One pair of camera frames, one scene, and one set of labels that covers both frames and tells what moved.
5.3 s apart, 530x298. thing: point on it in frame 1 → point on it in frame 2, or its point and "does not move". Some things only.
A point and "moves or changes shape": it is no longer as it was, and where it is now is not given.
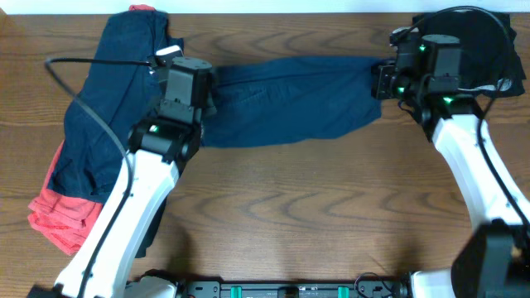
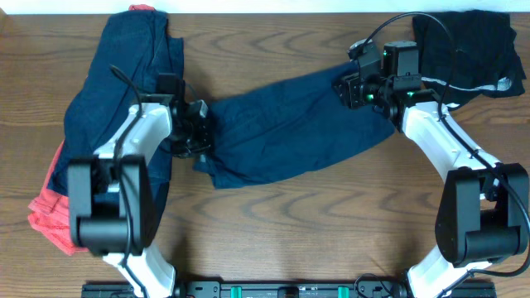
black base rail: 383,287 does not move
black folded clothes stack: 489,55 does not move
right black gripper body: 405,85 → 372,91
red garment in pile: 65,218 does not move
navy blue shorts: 263,99 moves or changes shape
